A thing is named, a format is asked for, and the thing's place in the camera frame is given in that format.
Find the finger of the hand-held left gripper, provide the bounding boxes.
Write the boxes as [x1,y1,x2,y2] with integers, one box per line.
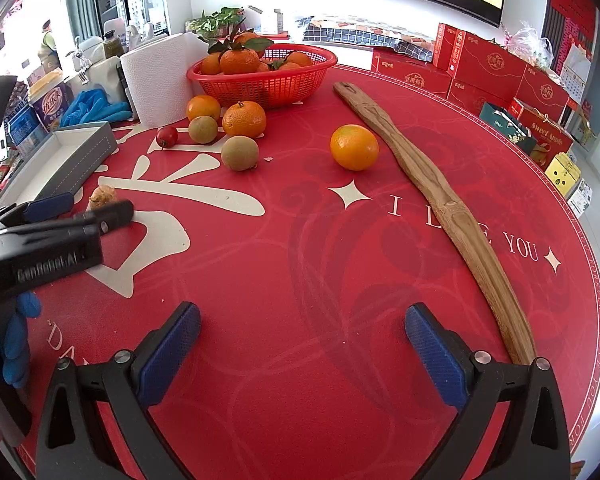
[0,191,76,231]
[0,199,135,237]

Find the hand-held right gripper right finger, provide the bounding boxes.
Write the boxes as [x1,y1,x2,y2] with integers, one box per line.
[404,302,573,480]

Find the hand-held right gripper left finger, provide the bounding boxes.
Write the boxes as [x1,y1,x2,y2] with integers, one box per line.
[34,301,202,480]

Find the grey shallow tray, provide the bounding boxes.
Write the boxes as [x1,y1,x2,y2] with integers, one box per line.
[0,121,119,213]

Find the brown kiwi fruit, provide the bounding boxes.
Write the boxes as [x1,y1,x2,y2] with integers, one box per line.
[221,135,260,172]
[188,116,219,144]

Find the mandarin with stem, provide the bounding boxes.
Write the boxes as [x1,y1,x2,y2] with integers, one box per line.
[222,101,268,139]

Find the large smooth orange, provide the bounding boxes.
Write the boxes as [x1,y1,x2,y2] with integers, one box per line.
[330,124,380,172]

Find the person's left hand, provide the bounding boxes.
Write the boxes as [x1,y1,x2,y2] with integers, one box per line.
[0,292,42,389]

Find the purple milk tea cup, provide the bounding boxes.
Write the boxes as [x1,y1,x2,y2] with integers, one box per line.
[28,69,76,133]

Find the crumpled blue rubber gloves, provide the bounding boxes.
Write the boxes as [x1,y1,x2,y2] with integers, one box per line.
[60,89,133,128]

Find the white ceramic holder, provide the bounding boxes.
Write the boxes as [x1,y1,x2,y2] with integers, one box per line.
[77,55,126,106]

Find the small orange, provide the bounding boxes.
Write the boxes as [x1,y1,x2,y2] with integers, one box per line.
[186,95,222,123]

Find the white paper towel roll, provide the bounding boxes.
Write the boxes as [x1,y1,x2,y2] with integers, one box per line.
[120,31,211,129]

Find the silver rabbit figurine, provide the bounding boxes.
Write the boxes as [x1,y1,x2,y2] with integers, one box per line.
[66,50,93,85]

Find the round white lidded container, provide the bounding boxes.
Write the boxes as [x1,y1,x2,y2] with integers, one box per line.
[77,35,105,61]

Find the long wooden stick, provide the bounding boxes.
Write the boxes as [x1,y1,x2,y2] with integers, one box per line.
[333,81,537,366]

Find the pile of leafy mandarins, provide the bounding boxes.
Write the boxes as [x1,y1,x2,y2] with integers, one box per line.
[200,25,315,77]

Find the red plastic basket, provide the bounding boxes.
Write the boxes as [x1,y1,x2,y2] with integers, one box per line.
[186,44,339,110]

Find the grey curtain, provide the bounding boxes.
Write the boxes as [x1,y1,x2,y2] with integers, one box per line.
[60,0,101,41]

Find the green potted plant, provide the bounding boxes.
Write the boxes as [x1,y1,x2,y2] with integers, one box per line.
[186,7,246,40]

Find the yellow cardboard box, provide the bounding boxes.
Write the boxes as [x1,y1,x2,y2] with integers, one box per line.
[545,152,581,198]

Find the green gift bag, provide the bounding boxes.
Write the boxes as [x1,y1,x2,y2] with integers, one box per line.
[479,101,531,153]

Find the small white carton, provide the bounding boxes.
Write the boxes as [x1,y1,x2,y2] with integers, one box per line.
[260,8,286,36]

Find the red apple gift box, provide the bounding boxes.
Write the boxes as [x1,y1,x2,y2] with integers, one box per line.
[509,97,576,168]

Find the small brown cardboard box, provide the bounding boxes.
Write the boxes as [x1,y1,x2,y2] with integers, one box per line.
[572,100,598,148]

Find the large red gift box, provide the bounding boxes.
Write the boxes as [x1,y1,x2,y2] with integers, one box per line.
[447,31,528,103]

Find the checkered cloth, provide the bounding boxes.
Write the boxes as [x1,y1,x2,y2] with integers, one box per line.
[302,12,433,56]

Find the slim red gift box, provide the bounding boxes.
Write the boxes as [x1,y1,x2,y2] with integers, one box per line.
[432,22,463,71]

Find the clear plastic gift wrap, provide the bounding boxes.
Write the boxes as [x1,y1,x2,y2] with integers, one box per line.
[500,21,556,73]

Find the wall calendar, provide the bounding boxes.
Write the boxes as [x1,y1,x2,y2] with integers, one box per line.
[560,42,593,106]

